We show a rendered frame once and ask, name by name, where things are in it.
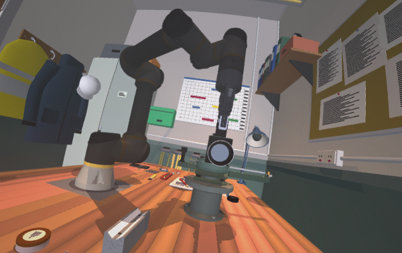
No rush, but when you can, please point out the yellow high-visibility vest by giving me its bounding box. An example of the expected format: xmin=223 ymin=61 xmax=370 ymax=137
xmin=0 ymin=38 xmax=50 ymax=121

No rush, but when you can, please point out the brown and white round tin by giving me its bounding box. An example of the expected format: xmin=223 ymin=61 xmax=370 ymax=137
xmin=14 ymin=226 xmax=53 ymax=253

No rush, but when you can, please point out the blue desk lamp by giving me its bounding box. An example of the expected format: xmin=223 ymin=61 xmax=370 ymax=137
xmin=237 ymin=125 xmax=271 ymax=185

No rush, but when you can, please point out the white wall socket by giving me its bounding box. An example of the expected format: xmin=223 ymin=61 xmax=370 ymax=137
xmin=316 ymin=149 xmax=345 ymax=167

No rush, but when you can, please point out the navy blue jacket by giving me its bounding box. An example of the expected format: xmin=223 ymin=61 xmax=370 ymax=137
xmin=21 ymin=53 xmax=90 ymax=146

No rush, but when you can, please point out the green wall box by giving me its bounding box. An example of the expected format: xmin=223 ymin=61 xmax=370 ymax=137
xmin=146 ymin=105 xmax=177 ymax=129

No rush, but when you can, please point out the white wall planner chart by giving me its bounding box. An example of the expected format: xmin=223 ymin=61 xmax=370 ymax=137
xmin=174 ymin=76 xmax=251 ymax=133

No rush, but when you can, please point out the white notebook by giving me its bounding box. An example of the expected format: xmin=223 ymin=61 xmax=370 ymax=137
xmin=168 ymin=175 xmax=195 ymax=191

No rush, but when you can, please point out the brown coat hook board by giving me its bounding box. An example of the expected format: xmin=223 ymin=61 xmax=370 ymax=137
xmin=17 ymin=28 xmax=64 ymax=66

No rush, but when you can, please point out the white safety helmet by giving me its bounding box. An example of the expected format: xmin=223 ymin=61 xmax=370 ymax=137
xmin=76 ymin=74 xmax=102 ymax=100

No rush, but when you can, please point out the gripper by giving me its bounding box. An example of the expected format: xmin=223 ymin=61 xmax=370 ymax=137
xmin=216 ymin=82 xmax=239 ymax=139

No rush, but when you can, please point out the grey-green levelling base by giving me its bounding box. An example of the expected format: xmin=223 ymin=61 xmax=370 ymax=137
xmin=193 ymin=161 xmax=231 ymax=188

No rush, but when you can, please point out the grey metal cabinet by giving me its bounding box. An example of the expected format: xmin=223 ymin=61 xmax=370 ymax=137
xmin=61 ymin=43 xmax=160 ymax=168

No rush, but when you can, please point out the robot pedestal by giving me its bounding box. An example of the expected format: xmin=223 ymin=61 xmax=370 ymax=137
xmin=74 ymin=162 xmax=117 ymax=192

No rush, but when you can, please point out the black level body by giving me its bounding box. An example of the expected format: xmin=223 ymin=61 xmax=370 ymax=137
xmin=205 ymin=133 xmax=236 ymax=167

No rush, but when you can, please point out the grey flat floor sheet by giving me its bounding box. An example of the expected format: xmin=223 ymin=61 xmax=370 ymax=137
xmin=47 ymin=175 xmax=132 ymax=202

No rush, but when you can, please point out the brown wall shelf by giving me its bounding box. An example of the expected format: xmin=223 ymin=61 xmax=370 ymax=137
xmin=255 ymin=48 xmax=324 ymax=112

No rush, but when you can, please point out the grey open box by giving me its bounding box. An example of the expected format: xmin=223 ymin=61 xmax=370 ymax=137
xmin=101 ymin=207 xmax=151 ymax=253

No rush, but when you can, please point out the row of blue green books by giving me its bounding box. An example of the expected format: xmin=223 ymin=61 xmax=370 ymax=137
xmin=257 ymin=35 xmax=292 ymax=90

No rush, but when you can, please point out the grey round pillar stand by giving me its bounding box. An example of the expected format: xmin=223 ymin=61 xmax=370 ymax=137
xmin=184 ymin=176 xmax=235 ymax=223

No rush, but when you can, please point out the orange box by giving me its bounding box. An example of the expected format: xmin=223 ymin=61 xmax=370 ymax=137
xmin=279 ymin=34 xmax=321 ymax=64

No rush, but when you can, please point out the grey wall conduit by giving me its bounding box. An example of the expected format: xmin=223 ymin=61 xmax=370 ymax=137
xmin=267 ymin=153 xmax=402 ymax=165

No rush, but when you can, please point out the yellow notice board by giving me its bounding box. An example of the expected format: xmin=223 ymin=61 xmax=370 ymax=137
xmin=308 ymin=0 xmax=402 ymax=143

